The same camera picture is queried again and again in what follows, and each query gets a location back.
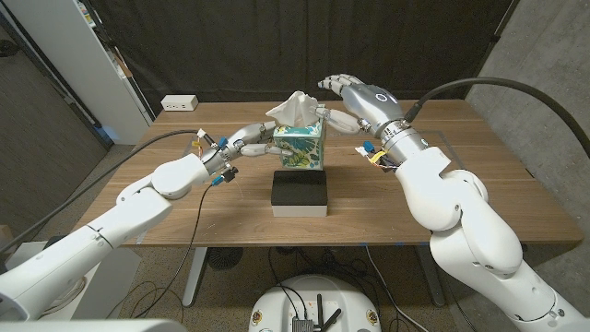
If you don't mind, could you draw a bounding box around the black round floor fan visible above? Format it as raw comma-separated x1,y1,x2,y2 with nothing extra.
206,246,244,271

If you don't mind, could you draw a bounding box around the black box with antennas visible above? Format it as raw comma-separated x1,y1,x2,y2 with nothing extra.
290,292,343,332

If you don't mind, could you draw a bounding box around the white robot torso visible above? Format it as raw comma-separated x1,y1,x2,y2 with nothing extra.
0,318,188,332

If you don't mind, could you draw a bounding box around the black and white block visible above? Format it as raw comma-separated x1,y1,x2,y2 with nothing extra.
270,170,329,219

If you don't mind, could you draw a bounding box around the white table leg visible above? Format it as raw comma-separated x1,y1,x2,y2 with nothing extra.
182,246,208,308

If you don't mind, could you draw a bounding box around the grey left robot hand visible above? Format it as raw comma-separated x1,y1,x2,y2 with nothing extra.
201,120,295,177

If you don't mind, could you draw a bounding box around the grey table leg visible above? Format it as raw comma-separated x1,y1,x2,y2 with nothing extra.
414,244,446,308

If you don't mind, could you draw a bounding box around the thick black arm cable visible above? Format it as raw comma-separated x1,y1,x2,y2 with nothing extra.
0,128,207,255
404,77,590,158

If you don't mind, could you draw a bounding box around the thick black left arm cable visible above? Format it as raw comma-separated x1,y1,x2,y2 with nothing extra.
0,128,207,255

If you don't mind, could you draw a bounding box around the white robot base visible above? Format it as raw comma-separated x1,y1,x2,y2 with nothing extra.
248,274,383,332

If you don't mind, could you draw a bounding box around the floral teal tissue box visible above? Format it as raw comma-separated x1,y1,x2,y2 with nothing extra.
273,120,326,172

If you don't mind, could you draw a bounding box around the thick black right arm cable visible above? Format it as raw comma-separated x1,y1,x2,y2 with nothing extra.
404,77,590,158

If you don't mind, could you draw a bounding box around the black curtain backdrop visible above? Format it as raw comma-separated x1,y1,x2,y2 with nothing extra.
89,0,515,116

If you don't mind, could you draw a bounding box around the black floor cable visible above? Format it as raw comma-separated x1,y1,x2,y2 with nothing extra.
267,247,309,320

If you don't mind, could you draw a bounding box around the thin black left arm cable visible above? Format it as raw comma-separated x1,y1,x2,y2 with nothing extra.
140,183,216,319

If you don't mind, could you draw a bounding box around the white cabinet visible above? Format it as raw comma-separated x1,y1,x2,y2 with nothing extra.
2,0,156,146

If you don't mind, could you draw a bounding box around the white tissue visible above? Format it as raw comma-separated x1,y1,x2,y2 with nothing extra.
265,90,320,128

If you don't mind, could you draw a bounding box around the white power strip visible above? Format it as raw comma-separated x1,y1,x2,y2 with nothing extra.
159,94,200,113

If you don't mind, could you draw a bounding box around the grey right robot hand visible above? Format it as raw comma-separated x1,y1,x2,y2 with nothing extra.
314,73,411,140

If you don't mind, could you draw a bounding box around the white floor cable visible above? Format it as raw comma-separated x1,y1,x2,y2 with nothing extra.
365,245,430,332

